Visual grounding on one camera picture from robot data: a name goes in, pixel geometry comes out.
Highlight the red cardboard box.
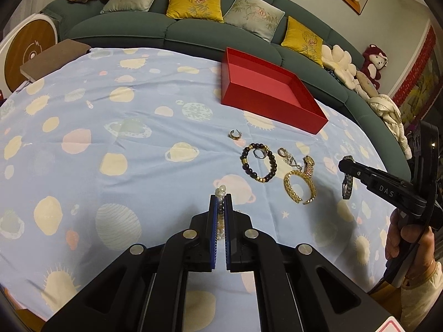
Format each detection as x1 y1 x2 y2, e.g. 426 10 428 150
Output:
221 46 329 135

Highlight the teal sofa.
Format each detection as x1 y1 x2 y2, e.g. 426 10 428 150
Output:
45 0 412 167

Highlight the person's right forearm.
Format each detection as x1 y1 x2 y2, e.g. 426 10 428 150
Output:
401 264 443 332

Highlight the large grey-blue floral pillow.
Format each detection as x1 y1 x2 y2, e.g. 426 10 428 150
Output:
223 0 286 44

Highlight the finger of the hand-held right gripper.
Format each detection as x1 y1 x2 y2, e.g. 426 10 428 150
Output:
338 158 415 191

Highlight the silver clip ornament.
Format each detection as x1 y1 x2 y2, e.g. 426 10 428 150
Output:
284 155 302 172

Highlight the gold woven bangle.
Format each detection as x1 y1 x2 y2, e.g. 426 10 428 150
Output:
284 169 317 205

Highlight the planet printed blue blanket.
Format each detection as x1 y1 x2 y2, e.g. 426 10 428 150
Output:
0 46 412 322

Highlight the brown flat box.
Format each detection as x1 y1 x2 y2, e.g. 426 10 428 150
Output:
20 39 91 83

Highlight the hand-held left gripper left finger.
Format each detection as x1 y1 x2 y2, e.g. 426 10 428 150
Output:
42 194 219 332

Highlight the dark bead bracelet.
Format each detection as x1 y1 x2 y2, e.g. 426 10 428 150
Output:
241 142 279 184

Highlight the dark metal wristwatch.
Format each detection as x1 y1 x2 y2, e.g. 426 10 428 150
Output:
341 155 354 200

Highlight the person's right hand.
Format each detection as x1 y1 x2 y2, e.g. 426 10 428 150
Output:
385 209 437 279

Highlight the red bordered card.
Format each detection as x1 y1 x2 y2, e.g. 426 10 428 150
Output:
372 316 409 332

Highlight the beige oval cushion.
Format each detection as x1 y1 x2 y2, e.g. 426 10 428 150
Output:
356 71 379 98

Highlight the red monkey plush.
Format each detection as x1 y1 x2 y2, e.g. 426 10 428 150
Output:
362 44 388 89

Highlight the yellow floral pillow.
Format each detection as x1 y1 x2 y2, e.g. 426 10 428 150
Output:
166 0 224 23
281 16 329 68

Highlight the white round exercise machine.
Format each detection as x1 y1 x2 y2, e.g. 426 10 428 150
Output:
0 13 58 92

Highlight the red bordered wall hanging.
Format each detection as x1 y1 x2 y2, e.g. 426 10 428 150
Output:
391 24 443 118

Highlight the cream crumpled duvet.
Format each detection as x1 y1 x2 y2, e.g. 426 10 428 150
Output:
367 93 411 160

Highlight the white flower cushion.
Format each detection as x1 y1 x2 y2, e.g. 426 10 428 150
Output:
322 44 357 90

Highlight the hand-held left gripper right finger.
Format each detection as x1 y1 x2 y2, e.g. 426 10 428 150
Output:
223 194 390 332

